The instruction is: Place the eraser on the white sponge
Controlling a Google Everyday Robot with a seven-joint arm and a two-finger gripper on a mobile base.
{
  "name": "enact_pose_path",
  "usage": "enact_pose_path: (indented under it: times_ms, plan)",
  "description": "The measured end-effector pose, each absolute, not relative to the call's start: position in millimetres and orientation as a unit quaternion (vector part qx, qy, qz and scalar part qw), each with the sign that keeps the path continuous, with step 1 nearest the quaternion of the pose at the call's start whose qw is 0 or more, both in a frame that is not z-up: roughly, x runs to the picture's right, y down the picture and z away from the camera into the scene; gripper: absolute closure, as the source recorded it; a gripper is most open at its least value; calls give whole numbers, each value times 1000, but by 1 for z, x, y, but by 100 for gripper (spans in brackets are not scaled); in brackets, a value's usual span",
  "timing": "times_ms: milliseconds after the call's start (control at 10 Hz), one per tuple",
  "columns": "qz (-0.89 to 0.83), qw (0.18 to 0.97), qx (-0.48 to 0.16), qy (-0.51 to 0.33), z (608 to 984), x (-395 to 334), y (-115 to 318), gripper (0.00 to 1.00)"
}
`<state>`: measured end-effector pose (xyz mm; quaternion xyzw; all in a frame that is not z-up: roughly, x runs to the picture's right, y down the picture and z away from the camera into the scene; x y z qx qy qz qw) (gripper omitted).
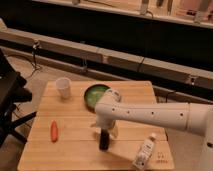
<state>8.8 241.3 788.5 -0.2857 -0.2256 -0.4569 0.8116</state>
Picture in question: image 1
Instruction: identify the white plastic bottle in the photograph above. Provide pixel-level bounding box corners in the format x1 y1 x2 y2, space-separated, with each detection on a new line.
133 133 156 171

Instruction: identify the wooden table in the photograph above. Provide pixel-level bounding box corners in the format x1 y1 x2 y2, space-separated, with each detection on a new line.
17 80 176 171

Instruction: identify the white paper cup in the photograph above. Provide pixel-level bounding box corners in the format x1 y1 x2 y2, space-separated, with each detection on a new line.
55 77 71 99

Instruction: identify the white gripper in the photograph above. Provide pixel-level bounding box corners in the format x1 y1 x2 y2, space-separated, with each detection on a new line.
92 116 118 138

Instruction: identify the black eraser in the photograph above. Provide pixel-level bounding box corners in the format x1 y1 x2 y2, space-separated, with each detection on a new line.
99 130 110 150

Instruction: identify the orange carrot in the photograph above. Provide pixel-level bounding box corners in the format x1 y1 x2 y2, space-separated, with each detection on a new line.
50 121 58 142

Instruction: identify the black stand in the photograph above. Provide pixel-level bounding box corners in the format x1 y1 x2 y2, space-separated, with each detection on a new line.
0 49 36 147

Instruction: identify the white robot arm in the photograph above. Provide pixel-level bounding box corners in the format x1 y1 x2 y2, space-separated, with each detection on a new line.
95 89 213 171

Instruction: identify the green bowl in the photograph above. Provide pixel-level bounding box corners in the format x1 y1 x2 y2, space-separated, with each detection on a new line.
84 84 109 111

